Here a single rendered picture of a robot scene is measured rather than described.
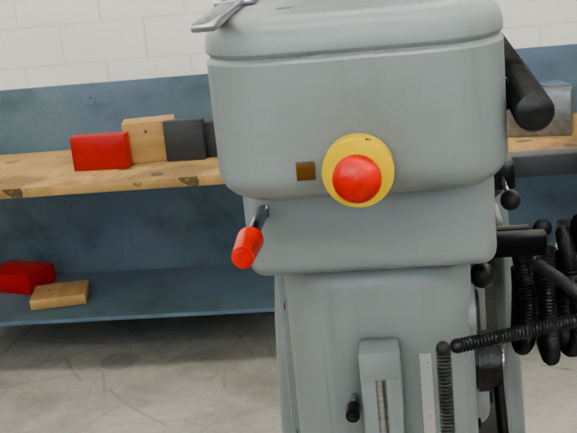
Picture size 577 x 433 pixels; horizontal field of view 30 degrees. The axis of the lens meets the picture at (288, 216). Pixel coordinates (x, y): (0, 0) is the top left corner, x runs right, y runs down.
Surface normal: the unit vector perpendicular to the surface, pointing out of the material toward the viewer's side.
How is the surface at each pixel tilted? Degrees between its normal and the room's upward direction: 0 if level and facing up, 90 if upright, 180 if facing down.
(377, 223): 90
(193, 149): 90
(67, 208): 90
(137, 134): 90
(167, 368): 0
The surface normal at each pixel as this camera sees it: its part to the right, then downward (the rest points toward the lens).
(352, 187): -0.14, 0.35
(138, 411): -0.10, -0.96
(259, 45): -0.21, 0.14
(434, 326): 0.19, 0.26
